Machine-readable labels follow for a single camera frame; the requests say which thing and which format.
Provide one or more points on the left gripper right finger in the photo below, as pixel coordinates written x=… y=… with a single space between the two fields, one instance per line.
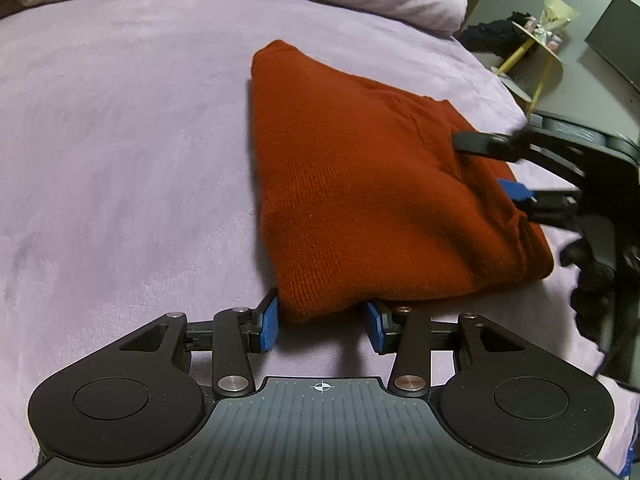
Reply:
x=383 y=331

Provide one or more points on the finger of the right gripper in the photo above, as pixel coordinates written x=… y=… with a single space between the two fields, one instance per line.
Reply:
x=490 y=145
x=545 y=207

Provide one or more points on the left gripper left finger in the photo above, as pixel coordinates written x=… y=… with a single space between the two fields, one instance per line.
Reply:
x=264 y=326

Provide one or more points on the red knit sweater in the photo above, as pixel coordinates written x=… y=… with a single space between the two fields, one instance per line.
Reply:
x=362 y=195

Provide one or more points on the black clothing pile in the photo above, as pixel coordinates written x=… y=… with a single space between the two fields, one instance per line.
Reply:
x=499 y=37

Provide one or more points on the yellow side table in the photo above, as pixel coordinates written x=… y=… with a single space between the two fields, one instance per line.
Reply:
x=525 y=72

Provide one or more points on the wrapped flower bouquet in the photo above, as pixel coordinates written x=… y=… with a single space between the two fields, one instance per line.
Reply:
x=554 y=17

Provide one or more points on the dark flat panel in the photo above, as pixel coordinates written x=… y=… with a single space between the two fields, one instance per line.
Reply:
x=616 y=38

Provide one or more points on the purple bed sheet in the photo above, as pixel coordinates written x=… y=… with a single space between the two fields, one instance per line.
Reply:
x=126 y=183

